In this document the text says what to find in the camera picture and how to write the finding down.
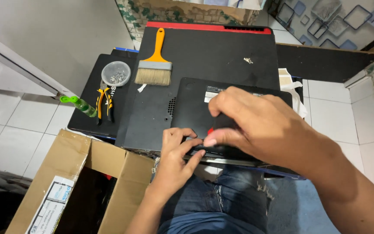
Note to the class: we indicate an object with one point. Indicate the person's left hand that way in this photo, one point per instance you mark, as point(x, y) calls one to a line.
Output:
point(170, 165)

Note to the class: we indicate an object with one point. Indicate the person's right hand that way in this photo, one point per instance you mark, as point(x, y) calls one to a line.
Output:
point(265, 130)

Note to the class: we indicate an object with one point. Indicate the red plastic pry pick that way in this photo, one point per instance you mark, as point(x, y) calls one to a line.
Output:
point(210, 131)

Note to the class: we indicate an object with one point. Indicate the small black laptop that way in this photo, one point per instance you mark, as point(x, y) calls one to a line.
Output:
point(192, 107)

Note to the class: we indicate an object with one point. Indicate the brown cardboard box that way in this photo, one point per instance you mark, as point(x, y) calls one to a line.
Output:
point(115, 169)

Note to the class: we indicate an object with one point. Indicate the person's blue jeans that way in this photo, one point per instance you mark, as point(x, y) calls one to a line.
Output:
point(219, 201)

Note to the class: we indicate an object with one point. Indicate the small silver metal bits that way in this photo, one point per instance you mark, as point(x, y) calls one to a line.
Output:
point(248, 60)

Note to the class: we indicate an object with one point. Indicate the white paper scrap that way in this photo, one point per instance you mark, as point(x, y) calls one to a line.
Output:
point(141, 88)

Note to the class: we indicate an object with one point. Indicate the blue rug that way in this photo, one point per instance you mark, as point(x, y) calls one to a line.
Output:
point(297, 208)

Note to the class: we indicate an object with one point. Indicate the black board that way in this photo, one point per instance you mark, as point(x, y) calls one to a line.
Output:
point(320, 63)

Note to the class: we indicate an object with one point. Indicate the yellow black pliers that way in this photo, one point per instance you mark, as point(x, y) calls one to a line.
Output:
point(104, 104)

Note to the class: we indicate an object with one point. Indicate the large black laptop red edge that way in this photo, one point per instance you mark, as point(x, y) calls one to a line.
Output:
point(206, 55)

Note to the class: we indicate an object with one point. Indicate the black laptop with white logo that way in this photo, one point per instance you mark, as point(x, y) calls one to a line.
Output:
point(84, 113)

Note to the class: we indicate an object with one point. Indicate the green bottle with flip cap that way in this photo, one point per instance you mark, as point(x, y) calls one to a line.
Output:
point(83, 106)

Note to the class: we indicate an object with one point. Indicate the clear plastic container of screws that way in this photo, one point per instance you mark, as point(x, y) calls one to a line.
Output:
point(116, 73)

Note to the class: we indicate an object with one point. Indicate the white shipping label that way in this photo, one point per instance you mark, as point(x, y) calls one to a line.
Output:
point(52, 204)

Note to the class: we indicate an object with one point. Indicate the box with brick ivy pattern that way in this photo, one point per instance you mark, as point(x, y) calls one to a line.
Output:
point(187, 11)

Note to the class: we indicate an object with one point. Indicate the white door frame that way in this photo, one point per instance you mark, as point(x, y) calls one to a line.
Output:
point(18, 63)

